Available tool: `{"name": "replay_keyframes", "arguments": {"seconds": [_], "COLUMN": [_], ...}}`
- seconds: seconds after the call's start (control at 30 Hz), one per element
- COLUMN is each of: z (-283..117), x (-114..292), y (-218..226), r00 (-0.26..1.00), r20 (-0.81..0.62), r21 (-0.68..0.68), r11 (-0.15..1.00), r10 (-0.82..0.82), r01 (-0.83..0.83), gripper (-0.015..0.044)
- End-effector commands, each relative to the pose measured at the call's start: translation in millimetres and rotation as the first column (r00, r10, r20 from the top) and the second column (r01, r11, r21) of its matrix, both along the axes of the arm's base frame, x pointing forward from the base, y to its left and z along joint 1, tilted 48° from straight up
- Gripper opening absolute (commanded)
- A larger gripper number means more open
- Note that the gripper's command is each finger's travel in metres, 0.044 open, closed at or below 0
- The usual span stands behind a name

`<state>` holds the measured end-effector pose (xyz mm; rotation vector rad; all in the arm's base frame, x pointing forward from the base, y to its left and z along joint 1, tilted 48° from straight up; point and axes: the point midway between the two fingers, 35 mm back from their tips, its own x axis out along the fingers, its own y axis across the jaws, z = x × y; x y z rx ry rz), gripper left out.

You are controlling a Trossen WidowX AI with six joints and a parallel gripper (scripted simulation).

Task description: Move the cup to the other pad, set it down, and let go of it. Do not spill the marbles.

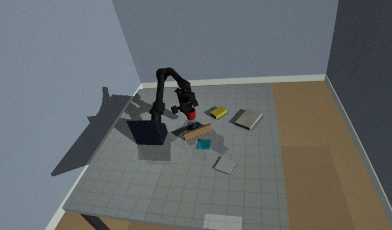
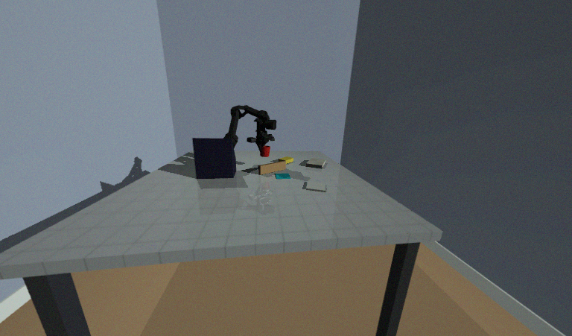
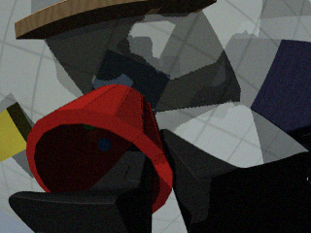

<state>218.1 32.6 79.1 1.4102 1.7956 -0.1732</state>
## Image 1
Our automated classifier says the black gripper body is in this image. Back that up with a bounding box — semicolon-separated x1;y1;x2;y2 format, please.
171;99;198;114

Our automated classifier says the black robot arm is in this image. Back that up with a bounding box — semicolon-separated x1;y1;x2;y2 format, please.
149;67;195;122

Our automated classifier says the yellow rectangular block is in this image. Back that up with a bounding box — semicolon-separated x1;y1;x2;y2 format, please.
210;106;227;119

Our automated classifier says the red cup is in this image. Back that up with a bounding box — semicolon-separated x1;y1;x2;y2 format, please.
186;108;195;120

